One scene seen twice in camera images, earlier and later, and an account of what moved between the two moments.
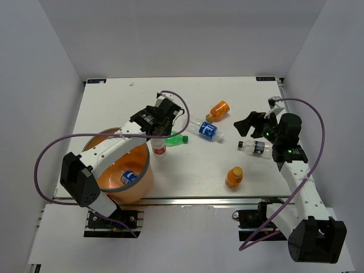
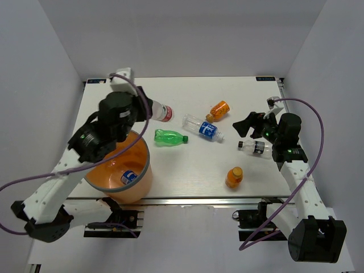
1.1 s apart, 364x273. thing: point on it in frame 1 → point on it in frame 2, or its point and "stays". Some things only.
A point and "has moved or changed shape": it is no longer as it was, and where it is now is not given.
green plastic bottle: (176, 140) stays
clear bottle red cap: (158, 145) has moved or changed shape
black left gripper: (149, 108) → (138, 101)
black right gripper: (253, 118) stays
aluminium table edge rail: (182, 201) stays
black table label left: (96, 81) stays
